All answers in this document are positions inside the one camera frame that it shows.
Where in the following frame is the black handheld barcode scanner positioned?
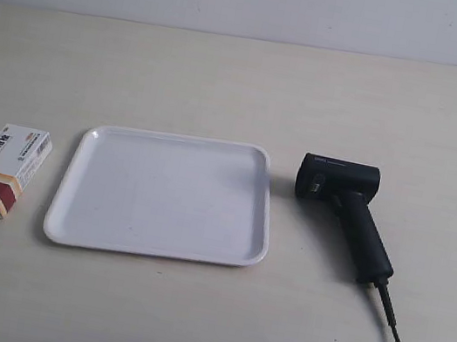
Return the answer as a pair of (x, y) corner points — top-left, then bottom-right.
(295, 153), (394, 290)

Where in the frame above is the white plastic tray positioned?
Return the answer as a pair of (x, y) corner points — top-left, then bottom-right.
(43, 126), (270, 267)

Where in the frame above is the white red medicine box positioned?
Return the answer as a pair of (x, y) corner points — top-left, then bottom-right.
(0, 123), (53, 219)

